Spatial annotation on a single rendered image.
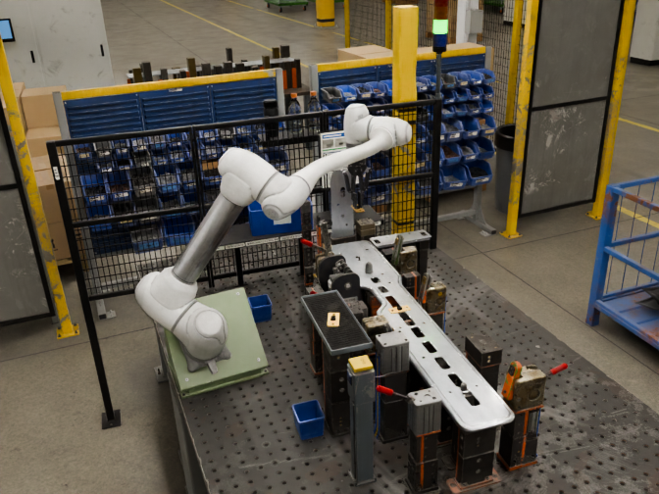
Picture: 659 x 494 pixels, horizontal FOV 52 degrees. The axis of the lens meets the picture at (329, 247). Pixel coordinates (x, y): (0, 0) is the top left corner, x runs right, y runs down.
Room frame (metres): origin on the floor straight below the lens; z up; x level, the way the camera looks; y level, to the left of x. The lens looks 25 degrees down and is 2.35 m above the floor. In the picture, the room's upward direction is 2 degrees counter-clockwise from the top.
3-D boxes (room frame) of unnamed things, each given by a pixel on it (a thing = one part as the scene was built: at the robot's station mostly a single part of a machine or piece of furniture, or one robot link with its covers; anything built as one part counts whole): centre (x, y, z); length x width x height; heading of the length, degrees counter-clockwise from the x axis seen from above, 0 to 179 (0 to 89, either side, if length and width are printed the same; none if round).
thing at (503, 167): (5.62, -1.72, 0.36); 0.50 x 0.50 x 0.73
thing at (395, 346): (1.89, -0.20, 0.90); 0.13 x 0.10 x 0.41; 106
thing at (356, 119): (2.69, -0.14, 1.63); 0.13 x 0.11 x 0.16; 59
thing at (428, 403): (1.63, -0.27, 0.88); 0.11 x 0.10 x 0.36; 106
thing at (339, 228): (2.95, -0.07, 1.17); 0.12 x 0.01 x 0.34; 106
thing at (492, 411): (2.23, -0.28, 1.00); 1.38 x 0.22 x 0.02; 16
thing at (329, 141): (3.25, -0.07, 1.30); 0.23 x 0.02 x 0.31; 106
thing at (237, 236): (3.05, 0.18, 1.01); 0.90 x 0.22 x 0.03; 106
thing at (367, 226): (2.99, -0.18, 0.88); 0.08 x 0.08 x 0.36; 16
